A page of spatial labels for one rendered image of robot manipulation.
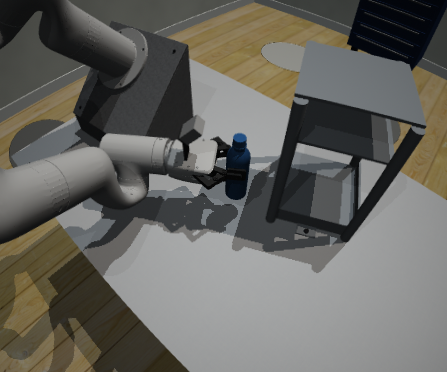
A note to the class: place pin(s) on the dark blue bottle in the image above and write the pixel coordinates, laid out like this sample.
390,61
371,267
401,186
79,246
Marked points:
238,156

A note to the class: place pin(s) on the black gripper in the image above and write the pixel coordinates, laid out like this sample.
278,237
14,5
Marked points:
200,161

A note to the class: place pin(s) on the grey open shelving unit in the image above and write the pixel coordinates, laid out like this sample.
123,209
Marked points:
318,193

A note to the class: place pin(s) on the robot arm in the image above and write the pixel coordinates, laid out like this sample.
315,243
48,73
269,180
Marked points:
34,193

